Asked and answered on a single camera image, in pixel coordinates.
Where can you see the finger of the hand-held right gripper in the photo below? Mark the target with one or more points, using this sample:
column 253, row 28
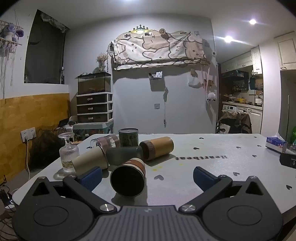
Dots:
column 288, row 160

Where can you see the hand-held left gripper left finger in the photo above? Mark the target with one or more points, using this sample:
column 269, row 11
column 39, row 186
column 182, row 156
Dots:
column 90, row 178

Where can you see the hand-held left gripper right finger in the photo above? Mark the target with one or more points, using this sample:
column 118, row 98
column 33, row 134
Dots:
column 204, row 179

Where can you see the brown banded dark cup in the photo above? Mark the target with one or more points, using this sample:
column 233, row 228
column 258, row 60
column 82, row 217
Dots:
column 127, row 179

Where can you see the beige cup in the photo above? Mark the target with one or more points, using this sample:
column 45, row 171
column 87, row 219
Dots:
column 89, row 161

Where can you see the ribbed stemmed glass cup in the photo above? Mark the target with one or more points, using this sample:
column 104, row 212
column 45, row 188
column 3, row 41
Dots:
column 67, row 154

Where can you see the glass cup with brown sleeve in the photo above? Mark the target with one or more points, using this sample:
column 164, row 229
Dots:
column 107, row 141

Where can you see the dark grey cup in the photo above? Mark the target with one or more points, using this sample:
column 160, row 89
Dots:
column 123, row 154

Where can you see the camouflage green cup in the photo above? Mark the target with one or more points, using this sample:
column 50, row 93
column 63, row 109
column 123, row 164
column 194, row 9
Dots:
column 128, row 138

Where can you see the tan cup with brown band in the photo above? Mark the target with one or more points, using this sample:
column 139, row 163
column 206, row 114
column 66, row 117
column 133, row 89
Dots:
column 159, row 147

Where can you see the tissue box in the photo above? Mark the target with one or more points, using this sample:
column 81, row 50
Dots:
column 275, row 143

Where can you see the green bottle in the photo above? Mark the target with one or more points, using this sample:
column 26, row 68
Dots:
column 294, row 138

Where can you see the white paper bag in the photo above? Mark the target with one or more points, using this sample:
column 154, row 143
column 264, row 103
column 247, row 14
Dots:
column 222, row 128

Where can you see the dark net bag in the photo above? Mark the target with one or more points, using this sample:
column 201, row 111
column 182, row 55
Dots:
column 44, row 144

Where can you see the chair with draped clothes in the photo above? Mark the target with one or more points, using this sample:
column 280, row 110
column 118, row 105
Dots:
column 235, row 121

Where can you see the white drawer unit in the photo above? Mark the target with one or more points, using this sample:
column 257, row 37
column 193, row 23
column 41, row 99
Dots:
column 94, row 108

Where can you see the washing machine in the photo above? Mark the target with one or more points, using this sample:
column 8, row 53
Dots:
column 229, row 108

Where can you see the white tall cabinet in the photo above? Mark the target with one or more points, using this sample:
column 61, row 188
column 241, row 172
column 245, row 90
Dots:
column 286, row 76

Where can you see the glass fish tank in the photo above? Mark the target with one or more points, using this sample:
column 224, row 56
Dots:
column 93, row 83

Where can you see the white upper kitchen cabinets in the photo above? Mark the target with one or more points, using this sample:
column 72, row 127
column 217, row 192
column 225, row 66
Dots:
column 240, row 60

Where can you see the vase with dried flowers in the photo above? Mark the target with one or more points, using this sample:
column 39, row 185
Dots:
column 102, row 60

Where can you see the dark window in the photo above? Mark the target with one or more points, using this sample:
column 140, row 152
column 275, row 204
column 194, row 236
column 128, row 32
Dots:
column 45, row 52

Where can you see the ceiling light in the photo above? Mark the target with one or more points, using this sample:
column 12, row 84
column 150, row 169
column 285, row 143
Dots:
column 252, row 21
column 228, row 38

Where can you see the printed blanket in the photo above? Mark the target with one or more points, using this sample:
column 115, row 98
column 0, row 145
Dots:
column 159, row 49

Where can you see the crown decoration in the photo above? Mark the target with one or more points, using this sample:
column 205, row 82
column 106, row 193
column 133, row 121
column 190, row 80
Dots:
column 140, row 29

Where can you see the purple plush toy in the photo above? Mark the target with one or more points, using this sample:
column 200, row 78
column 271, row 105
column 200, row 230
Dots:
column 10, row 31

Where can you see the white wall socket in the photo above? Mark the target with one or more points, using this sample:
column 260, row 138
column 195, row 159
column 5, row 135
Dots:
column 28, row 134

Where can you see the white plush wall ornament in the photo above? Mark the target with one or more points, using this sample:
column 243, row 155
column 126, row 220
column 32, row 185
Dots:
column 211, row 96

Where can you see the small wall outlet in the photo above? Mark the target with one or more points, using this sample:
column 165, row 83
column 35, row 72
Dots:
column 157, row 106

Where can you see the macrame wall hanger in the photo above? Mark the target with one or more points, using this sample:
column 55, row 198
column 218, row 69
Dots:
column 7, row 49

